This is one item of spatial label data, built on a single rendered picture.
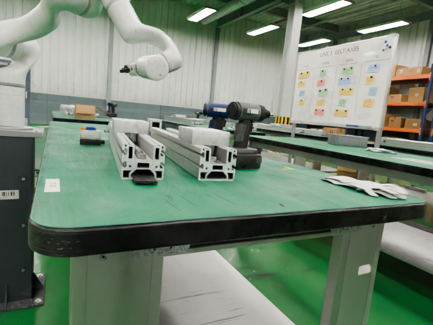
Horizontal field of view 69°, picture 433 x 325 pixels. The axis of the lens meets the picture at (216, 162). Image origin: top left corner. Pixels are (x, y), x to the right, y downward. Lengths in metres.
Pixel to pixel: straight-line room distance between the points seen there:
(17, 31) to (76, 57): 11.07
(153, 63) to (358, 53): 3.32
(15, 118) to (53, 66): 10.96
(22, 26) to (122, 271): 1.19
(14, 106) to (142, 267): 1.17
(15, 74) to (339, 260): 1.45
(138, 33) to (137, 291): 0.89
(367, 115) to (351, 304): 3.10
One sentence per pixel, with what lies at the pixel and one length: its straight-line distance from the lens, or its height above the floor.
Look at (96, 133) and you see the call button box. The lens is 1.40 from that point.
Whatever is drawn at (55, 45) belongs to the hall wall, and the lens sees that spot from 12.67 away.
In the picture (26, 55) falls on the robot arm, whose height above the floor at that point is 1.13.
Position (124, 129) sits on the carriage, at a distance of 1.08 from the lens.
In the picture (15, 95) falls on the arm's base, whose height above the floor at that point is 0.95.
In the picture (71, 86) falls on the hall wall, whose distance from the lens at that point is 12.56.
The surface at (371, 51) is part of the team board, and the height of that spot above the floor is 1.81.
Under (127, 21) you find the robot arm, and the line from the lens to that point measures 1.25.
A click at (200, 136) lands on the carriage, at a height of 0.89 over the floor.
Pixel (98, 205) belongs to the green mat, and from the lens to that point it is 0.58.
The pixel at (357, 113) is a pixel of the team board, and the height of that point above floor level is 1.12.
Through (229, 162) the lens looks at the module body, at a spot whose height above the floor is 0.83.
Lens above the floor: 0.95
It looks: 8 degrees down
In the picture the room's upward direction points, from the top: 5 degrees clockwise
